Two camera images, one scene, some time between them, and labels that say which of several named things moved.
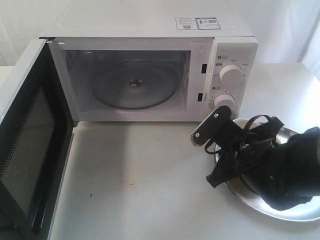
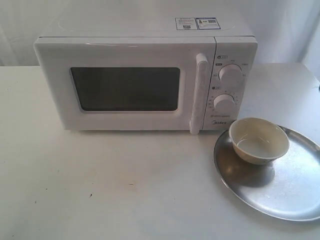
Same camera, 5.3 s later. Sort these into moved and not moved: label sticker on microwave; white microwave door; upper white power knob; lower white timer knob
Moved: white microwave door
Not moved: label sticker on microwave; lower white timer knob; upper white power knob
